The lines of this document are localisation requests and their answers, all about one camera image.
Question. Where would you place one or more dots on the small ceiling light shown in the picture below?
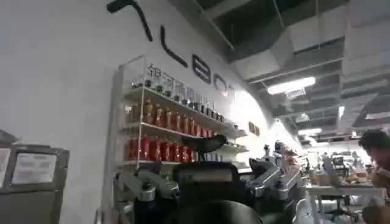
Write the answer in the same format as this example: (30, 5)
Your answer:
(309, 131)

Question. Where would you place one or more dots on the white shelf with bottles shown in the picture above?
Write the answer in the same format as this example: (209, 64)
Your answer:
(170, 128)

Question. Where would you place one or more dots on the person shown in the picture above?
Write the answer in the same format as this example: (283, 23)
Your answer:
(377, 158)

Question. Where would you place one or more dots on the grey dryer machine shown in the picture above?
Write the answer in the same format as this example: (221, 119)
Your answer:
(32, 179)

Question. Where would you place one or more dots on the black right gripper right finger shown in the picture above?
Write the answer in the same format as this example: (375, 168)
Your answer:
(274, 182)

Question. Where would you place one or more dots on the distant rack with goods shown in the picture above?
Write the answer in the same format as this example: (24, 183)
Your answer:
(283, 155)

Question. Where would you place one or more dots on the white desk with clutter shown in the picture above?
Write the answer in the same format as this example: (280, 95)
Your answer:
(344, 188)

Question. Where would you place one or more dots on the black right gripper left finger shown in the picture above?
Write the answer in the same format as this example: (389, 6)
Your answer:
(158, 184)

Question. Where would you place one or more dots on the long ceiling light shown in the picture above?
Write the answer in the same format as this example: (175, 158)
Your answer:
(291, 85)

